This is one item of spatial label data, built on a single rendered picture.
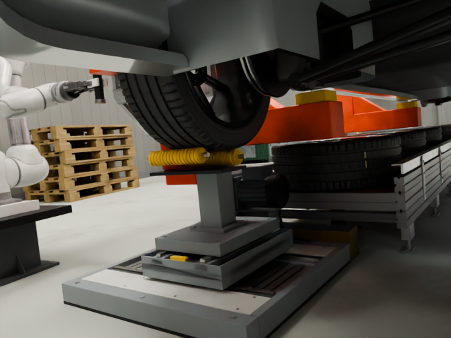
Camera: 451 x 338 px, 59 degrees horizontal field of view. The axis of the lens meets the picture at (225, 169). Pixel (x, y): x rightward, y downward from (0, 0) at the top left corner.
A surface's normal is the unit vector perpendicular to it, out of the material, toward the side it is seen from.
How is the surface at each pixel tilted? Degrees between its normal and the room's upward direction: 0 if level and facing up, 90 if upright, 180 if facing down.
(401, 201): 90
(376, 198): 90
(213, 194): 90
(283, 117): 90
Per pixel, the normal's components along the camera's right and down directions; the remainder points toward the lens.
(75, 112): 0.87, -0.05
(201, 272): -0.58, 0.11
